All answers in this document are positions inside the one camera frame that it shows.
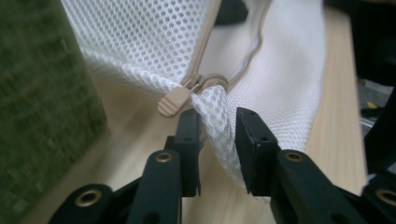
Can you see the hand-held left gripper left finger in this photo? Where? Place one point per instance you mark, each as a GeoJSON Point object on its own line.
{"type": "Point", "coordinates": [188, 149]}

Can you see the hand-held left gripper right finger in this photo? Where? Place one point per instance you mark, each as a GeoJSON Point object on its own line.
{"type": "Point", "coordinates": [253, 149]}

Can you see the dark bulky object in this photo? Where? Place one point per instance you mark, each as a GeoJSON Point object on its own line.
{"type": "Point", "coordinates": [376, 37]}

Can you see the white mesh laundry bag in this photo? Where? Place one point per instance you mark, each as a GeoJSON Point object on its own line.
{"type": "Point", "coordinates": [280, 77]}

